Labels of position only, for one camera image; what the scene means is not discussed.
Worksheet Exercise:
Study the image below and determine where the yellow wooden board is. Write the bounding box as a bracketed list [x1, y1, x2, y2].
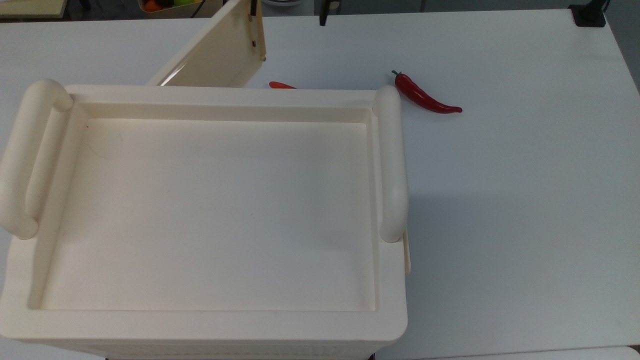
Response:
[0, 0, 69, 19]

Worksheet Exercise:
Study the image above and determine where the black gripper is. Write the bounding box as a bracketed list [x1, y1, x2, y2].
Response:
[251, 0, 342, 27]

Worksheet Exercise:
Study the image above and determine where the cream cabinet door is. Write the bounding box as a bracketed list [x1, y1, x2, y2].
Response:
[146, 0, 267, 89]

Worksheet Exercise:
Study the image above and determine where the fruit basket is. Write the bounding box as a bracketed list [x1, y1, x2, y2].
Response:
[137, 0, 203, 14]

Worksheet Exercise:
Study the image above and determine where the cream tubular cabinet handle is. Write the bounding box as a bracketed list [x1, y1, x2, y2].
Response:
[372, 85, 409, 244]
[0, 79, 75, 240]

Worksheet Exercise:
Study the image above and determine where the black table clamp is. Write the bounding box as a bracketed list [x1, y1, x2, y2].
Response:
[569, 0, 609, 28]

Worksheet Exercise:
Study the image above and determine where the cream plastic cabinet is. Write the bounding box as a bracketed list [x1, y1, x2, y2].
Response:
[0, 79, 412, 360]

